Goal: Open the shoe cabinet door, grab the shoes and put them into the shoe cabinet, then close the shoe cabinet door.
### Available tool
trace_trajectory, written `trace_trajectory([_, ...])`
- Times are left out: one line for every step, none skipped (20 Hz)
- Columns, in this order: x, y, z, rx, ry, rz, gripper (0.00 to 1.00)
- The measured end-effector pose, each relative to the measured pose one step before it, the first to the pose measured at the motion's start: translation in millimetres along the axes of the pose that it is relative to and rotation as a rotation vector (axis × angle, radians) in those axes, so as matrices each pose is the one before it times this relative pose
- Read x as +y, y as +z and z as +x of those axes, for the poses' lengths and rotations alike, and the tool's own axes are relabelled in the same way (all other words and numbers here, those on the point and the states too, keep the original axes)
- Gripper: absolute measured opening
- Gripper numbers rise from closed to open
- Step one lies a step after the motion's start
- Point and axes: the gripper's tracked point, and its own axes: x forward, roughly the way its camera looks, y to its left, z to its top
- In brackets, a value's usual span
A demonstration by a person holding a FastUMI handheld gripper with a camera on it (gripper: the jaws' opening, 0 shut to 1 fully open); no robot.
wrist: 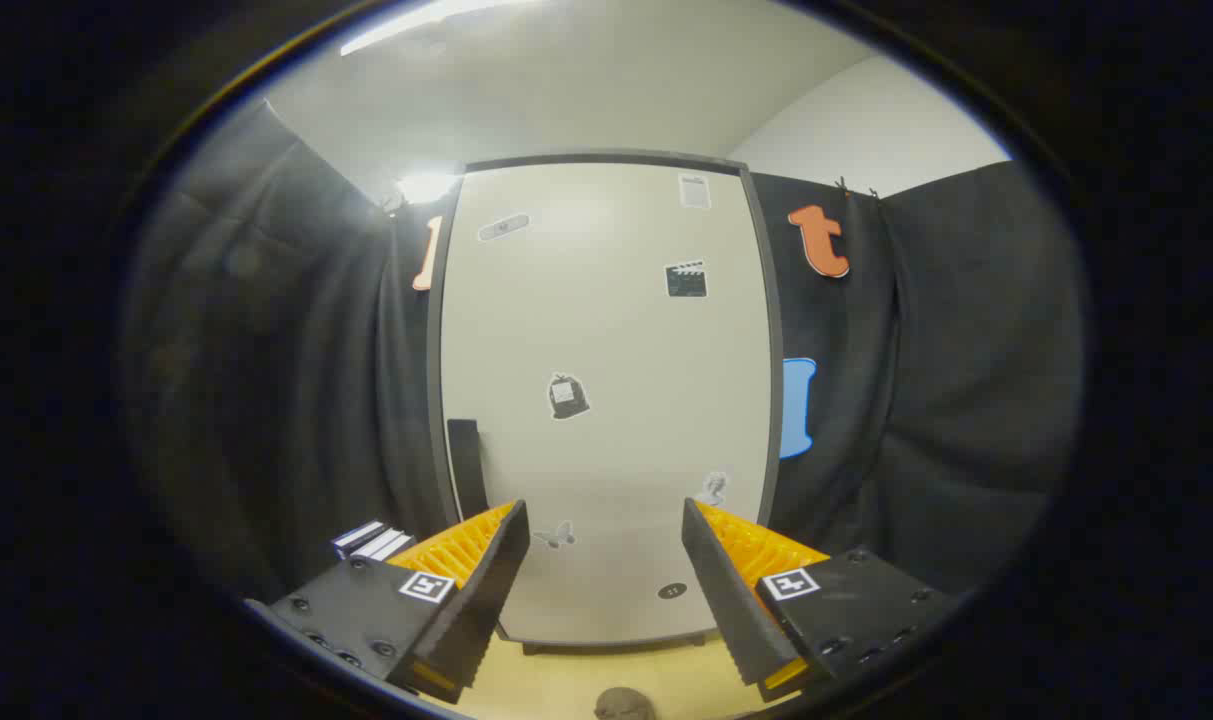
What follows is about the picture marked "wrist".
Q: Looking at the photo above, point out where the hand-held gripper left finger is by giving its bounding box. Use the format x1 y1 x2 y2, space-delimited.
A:
244 498 532 704

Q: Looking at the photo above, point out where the brown plush shoe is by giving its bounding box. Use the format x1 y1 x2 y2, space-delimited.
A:
594 687 657 720

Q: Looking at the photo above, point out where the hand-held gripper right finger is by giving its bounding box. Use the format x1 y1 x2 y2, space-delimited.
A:
680 497 967 703

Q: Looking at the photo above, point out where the dark blue book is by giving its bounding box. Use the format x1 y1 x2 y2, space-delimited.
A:
332 520 388 557

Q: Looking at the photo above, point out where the black door handle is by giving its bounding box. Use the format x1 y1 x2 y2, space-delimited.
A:
447 419 490 519

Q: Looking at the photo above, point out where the white shoe cabinet door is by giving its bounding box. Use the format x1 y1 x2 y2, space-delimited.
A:
439 163 772 646

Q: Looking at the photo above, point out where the grey shoe cabinet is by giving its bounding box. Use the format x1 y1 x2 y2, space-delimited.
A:
426 150 787 656

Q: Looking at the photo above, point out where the black backdrop cloth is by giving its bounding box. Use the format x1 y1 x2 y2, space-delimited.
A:
126 100 1082 601

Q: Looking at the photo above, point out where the thin white book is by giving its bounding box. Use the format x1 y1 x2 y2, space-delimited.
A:
351 528 404 561

